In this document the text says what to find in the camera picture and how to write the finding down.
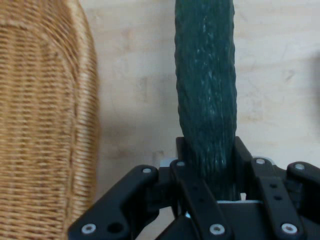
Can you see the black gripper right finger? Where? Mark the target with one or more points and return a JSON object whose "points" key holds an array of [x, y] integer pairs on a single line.
{"points": [[277, 200]]}

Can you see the dark green cucumber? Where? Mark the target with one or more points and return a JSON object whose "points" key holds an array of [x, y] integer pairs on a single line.
{"points": [[205, 87]]}

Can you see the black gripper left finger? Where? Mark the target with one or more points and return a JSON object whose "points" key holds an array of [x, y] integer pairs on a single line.
{"points": [[120, 207]]}

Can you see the woven wicker basket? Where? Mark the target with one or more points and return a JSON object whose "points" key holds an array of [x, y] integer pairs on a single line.
{"points": [[42, 125]]}

